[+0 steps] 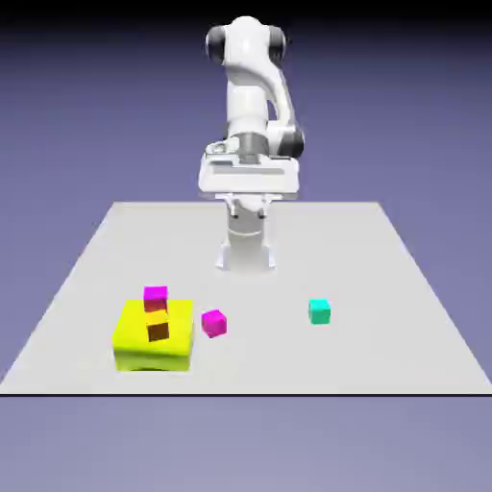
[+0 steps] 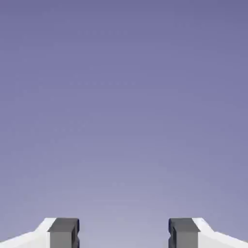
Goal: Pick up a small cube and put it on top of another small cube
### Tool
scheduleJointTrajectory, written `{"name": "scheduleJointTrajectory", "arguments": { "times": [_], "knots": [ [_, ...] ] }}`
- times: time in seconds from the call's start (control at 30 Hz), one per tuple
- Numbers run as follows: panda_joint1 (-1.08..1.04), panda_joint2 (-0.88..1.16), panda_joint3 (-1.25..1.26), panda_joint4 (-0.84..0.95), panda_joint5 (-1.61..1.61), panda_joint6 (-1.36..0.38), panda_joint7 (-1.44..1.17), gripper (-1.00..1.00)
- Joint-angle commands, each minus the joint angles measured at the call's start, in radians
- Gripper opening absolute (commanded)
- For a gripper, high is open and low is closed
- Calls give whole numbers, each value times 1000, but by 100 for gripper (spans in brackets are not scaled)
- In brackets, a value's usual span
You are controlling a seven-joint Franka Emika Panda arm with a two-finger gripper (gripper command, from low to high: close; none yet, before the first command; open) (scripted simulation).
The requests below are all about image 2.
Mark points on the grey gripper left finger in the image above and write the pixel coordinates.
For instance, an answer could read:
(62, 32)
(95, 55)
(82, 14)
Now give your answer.
(61, 232)

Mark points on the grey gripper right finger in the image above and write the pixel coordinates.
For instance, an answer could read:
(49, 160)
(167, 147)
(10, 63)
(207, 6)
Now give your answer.
(184, 232)

